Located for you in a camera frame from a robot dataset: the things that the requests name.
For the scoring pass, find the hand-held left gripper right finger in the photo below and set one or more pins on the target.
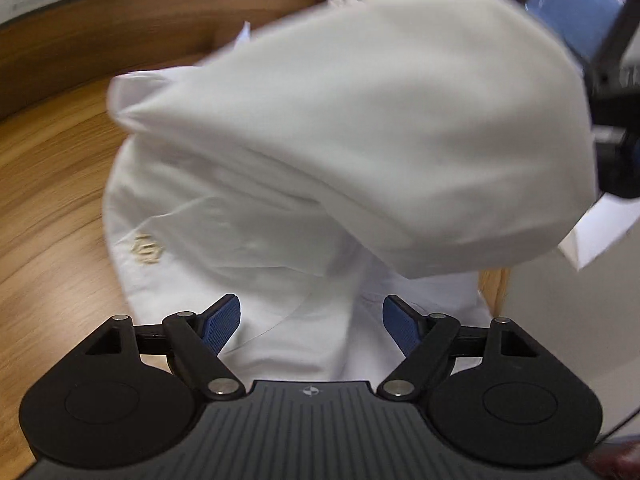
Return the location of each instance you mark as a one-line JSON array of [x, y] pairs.
[[402, 329]]

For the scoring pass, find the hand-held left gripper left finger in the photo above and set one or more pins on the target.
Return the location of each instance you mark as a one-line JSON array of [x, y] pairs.
[[222, 326]]

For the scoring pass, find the white dress shirt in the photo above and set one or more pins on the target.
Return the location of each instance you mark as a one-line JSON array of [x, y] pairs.
[[375, 135]]

